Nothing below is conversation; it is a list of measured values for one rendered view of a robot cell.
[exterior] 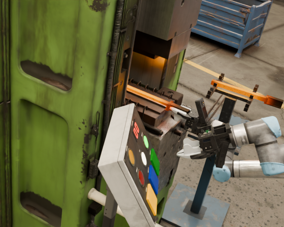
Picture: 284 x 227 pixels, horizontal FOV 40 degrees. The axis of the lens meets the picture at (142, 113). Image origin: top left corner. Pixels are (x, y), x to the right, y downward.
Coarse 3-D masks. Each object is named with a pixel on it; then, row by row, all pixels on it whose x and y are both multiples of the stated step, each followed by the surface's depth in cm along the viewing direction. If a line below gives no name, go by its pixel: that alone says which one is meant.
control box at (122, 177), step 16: (128, 112) 135; (112, 128) 129; (128, 128) 125; (144, 128) 144; (112, 144) 120; (128, 144) 120; (144, 144) 137; (112, 160) 112; (128, 160) 116; (112, 176) 114; (128, 176) 114; (144, 176) 127; (112, 192) 117; (128, 192) 117; (144, 192) 122; (128, 208) 120; (144, 208) 120; (128, 224) 124; (144, 224) 123
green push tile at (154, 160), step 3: (153, 150) 145; (153, 153) 143; (153, 156) 142; (156, 156) 147; (150, 159) 140; (153, 159) 141; (156, 159) 145; (153, 162) 140; (156, 162) 144; (159, 162) 148; (153, 165) 140; (156, 165) 143; (159, 165) 147; (156, 168) 142; (159, 168) 146; (156, 171) 142; (156, 174) 142
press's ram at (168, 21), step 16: (144, 0) 150; (160, 0) 147; (176, 0) 145; (192, 0) 160; (144, 16) 153; (160, 16) 150; (176, 16) 151; (192, 16) 167; (144, 32) 156; (160, 32) 152; (176, 32) 158
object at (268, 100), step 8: (216, 80) 222; (224, 88) 220; (232, 88) 218; (240, 88) 218; (248, 96) 216; (256, 96) 214; (264, 96) 214; (272, 96) 214; (272, 104) 214; (280, 104) 212
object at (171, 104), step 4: (128, 88) 191; (132, 88) 191; (136, 88) 192; (136, 92) 189; (140, 92) 189; (144, 92) 189; (144, 96) 188; (148, 96) 187; (152, 96) 187; (156, 100) 185; (160, 100) 185; (164, 100) 186; (164, 104) 184; (168, 104) 182; (172, 104) 183; (176, 104) 183; (168, 108) 183; (176, 108) 182; (180, 108) 181; (184, 108) 182
